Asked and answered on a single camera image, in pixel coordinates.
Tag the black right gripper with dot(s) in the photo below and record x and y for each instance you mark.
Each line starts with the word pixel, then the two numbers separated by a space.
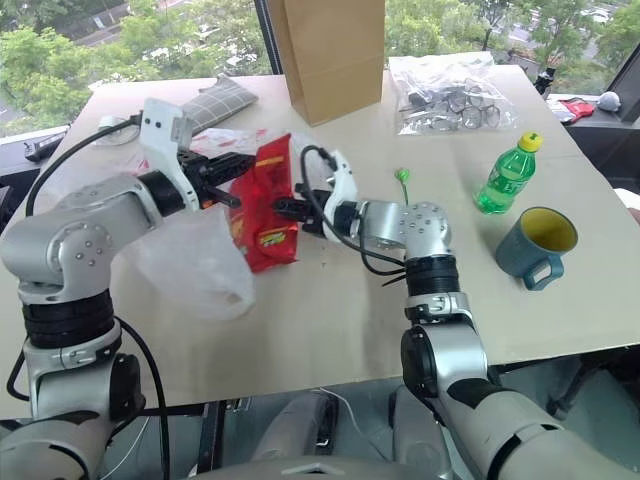
pixel 314 205

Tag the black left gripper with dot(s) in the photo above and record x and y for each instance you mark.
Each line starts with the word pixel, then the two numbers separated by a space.
pixel 197 172

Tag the red snack bag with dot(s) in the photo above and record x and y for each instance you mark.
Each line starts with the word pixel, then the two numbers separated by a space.
pixel 265 210

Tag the translucent red-printed plastic bag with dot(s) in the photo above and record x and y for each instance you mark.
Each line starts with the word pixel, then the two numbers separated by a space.
pixel 190 270

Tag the green plastic soda bottle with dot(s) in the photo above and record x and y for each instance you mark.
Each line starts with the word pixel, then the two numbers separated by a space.
pixel 505 185

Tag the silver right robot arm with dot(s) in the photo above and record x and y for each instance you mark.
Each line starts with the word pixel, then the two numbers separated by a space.
pixel 440 350

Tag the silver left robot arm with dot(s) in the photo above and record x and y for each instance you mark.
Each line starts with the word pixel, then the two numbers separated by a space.
pixel 75 235

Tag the brown paper bag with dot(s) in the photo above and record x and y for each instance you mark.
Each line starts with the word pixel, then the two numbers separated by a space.
pixel 330 60

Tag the clear bag of eyeglasses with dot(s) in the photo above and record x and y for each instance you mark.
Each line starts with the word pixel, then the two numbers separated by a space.
pixel 450 100

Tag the grey checked cloth pouch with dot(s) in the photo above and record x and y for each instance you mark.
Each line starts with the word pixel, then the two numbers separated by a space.
pixel 222 102

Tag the black bar-shaped tool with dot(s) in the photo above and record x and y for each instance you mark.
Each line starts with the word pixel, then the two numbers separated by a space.
pixel 45 146

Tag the blue mug, yellow inside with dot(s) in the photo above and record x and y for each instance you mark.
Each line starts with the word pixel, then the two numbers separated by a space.
pixel 525 255

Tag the small black stand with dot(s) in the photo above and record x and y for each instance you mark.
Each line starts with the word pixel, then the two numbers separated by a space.
pixel 546 80

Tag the red and white packet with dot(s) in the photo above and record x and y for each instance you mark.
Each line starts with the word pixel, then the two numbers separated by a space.
pixel 575 109

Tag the grey cap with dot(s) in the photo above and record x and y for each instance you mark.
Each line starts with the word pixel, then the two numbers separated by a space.
pixel 608 101

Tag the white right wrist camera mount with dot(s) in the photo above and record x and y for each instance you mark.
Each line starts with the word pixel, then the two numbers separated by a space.
pixel 344 180

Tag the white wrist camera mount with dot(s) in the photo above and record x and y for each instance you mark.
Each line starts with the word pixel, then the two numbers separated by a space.
pixel 160 135
pixel 344 180

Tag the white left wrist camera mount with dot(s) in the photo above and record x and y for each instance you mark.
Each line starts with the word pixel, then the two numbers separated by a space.
pixel 160 135

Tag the black window frame post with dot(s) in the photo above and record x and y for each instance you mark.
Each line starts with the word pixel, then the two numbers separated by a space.
pixel 265 35

